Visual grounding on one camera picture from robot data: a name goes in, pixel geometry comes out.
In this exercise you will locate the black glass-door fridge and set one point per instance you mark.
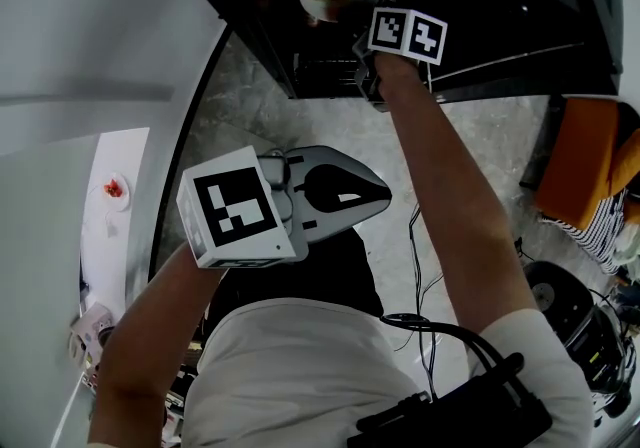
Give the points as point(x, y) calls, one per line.
point(500, 11)

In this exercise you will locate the black round appliance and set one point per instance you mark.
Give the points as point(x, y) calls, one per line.
point(575, 316)

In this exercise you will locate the black waist pack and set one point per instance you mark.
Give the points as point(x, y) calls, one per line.
point(450, 416)

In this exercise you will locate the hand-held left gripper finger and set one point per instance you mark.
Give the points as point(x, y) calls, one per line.
point(370, 188)

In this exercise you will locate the person's left forearm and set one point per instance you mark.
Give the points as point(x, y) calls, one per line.
point(145, 336)

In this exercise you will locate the striped cloth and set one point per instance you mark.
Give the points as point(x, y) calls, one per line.
point(600, 231)

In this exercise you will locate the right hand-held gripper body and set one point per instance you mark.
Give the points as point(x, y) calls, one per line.
point(407, 33)

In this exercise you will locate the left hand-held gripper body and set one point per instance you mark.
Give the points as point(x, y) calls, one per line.
point(235, 206)

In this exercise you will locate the orange cushion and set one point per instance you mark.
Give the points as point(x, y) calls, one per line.
point(580, 161)

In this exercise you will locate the person's white shirt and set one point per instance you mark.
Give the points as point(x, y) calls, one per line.
point(310, 376)

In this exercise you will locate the person's right forearm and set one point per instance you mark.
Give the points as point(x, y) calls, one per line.
point(450, 196)

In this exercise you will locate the white printed bag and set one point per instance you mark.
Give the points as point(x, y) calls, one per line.
point(90, 331)

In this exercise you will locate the small plate with red fruit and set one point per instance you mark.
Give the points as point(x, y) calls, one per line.
point(116, 188)

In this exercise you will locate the person's black trousers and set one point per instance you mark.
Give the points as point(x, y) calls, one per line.
point(340, 276)

